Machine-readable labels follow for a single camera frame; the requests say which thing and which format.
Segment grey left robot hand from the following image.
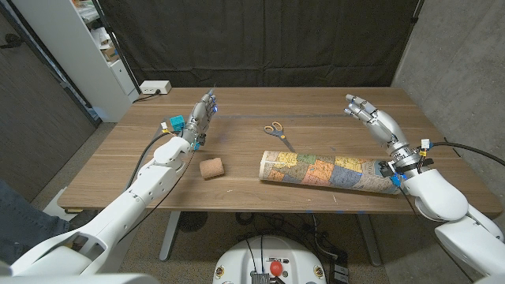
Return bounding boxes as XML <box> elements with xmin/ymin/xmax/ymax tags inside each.
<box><xmin>181</xmin><ymin>89</ymin><xmax>219</xmax><ymax>146</ymax></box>

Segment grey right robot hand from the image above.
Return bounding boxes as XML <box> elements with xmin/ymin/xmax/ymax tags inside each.
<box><xmin>343</xmin><ymin>93</ymin><xmax>421</xmax><ymax>169</ymax></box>

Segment colourful map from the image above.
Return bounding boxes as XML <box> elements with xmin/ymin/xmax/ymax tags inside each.
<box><xmin>258</xmin><ymin>149</ymin><xmax>402</xmax><ymax>195</ymax></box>

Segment brown sponge block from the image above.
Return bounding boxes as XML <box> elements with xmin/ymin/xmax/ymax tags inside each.
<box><xmin>198</xmin><ymin>157</ymin><xmax>226</xmax><ymax>180</ymax></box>

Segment white power strip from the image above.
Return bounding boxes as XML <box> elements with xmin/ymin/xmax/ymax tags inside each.
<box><xmin>139</xmin><ymin>80</ymin><xmax>173</xmax><ymax>95</ymax></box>

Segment black backdrop curtain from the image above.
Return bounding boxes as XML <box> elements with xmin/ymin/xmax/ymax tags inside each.
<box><xmin>97</xmin><ymin>0</ymin><xmax>420</xmax><ymax>88</ymax></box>

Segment black round floor grille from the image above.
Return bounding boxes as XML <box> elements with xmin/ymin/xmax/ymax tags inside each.
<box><xmin>177</xmin><ymin>211</ymin><xmax>208</xmax><ymax>233</ymax></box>

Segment black backdrop stand pole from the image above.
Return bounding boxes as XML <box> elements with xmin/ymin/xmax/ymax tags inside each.
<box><xmin>91</xmin><ymin>0</ymin><xmax>142</xmax><ymax>95</ymax></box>
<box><xmin>410</xmin><ymin>0</ymin><xmax>426</xmax><ymax>24</ymax></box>

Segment small cardboard box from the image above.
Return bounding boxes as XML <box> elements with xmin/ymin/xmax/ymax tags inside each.
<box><xmin>100</xmin><ymin>45</ymin><xmax>119</xmax><ymax>62</ymax></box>

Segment grey table leg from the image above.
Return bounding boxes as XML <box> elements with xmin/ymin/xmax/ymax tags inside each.
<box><xmin>159</xmin><ymin>211</ymin><xmax>181</xmax><ymax>262</ymax></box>
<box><xmin>357</xmin><ymin>213</ymin><xmax>383</xmax><ymax>267</ymax></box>

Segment white shelf cabinet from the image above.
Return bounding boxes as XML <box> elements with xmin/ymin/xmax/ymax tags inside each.
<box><xmin>11</xmin><ymin>0</ymin><xmax>140</xmax><ymax>123</ymax></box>

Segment white robot torso base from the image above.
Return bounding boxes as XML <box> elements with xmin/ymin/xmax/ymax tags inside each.
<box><xmin>212</xmin><ymin>235</ymin><xmax>327</xmax><ymax>284</ymax></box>

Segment dark shoe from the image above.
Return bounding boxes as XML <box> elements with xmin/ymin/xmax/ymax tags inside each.
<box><xmin>65</xmin><ymin>208</ymin><xmax>102</xmax><ymax>234</ymax></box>

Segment white flat floor board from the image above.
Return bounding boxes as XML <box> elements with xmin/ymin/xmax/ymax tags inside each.
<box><xmin>41</xmin><ymin>187</ymin><xmax>80</xmax><ymax>218</ymax></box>

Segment person's leg in jeans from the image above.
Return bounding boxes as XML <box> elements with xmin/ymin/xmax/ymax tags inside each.
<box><xmin>0</xmin><ymin>179</ymin><xmax>70</xmax><ymax>266</ymax></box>

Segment teal wrist camera box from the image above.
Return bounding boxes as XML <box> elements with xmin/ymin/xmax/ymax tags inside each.
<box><xmin>169</xmin><ymin>114</ymin><xmax>186</xmax><ymax>133</ymax></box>

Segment black power strip cable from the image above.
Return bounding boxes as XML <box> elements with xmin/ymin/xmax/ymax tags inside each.
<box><xmin>132</xmin><ymin>89</ymin><xmax>162</xmax><ymax>104</ymax></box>

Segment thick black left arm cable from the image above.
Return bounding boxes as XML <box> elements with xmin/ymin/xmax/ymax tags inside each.
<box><xmin>125</xmin><ymin>132</ymin><xmax>182</xmax><ymax>192</ymax></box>

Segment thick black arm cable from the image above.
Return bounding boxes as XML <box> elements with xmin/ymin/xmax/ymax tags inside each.
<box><xmin>125</xmin><ymin>132</ymin><xmax>182</xmax><ymax>192</ymax></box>
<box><xmin>429</xmin><ymin>140</ymin><xmax>505</xmax><ymax>166</ymax></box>

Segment orange handled scissors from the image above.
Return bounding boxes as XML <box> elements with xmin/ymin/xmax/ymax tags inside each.
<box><xmin>263</xmin><ymin>121</ymin><xmax>297</xmax><ymax>154</ymax></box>

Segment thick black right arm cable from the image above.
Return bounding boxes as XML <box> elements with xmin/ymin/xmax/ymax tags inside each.
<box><xmin>429</xmin><ymin>140</ymin><xmax>505</xmax><ymax>166</ymax></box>

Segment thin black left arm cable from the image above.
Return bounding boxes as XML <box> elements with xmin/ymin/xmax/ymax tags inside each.
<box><xmin>117</xmin><ymin>151</ymin><xmax>196</xmax><ymax>244</ymax></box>

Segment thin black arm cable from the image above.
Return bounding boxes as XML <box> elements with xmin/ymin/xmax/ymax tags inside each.
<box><xmin>117</xmin><ymin>151</ymin><xmax>196</xmax><ymax>244</ymax></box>
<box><xmin>397</xmin><ymin>184</ymin><xmax>475</xmax><ymax>284</ymax></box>

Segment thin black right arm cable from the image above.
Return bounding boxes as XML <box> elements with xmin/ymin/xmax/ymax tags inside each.
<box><xmin>397</xmin><ymin>184</ymin><xmax>475</xmax><ymax>284</ymax></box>

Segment black door handle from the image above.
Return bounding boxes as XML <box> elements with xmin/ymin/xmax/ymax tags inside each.
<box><xmin>0</xmin><ymin>33</ymin><xmax>24</xmax><ymax>50</ymax></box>

